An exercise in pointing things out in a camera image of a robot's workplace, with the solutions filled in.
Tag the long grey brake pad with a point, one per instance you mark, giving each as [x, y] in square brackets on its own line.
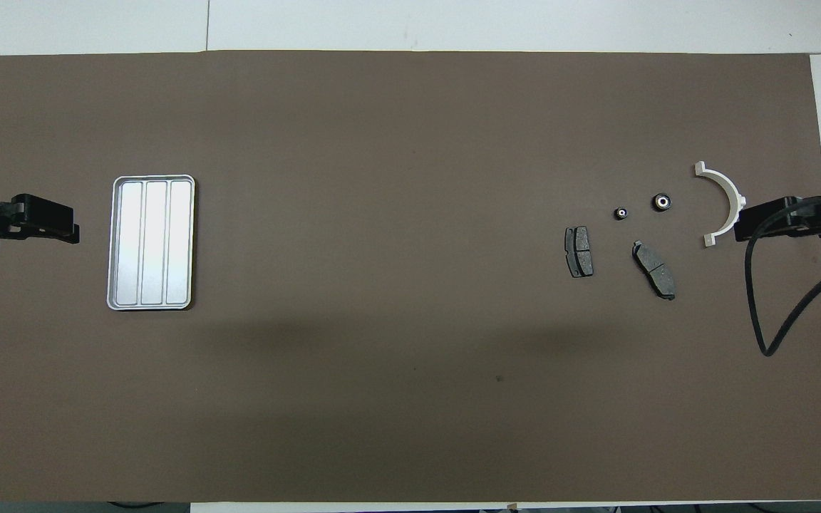
[654, 269]

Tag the brown table mat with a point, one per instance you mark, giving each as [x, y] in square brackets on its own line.
[410, 392]

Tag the small black bearing gear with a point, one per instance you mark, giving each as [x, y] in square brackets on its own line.
[621, 213]

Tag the short grey brake pad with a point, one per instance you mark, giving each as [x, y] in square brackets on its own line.
[579, 251]

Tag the large black bearing gear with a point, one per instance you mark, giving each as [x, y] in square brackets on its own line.
[661, 201]

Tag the white semicircular bracket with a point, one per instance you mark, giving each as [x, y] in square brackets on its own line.
[727, 189]

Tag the silver metal tray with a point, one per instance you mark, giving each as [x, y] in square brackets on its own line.
[154, 242]

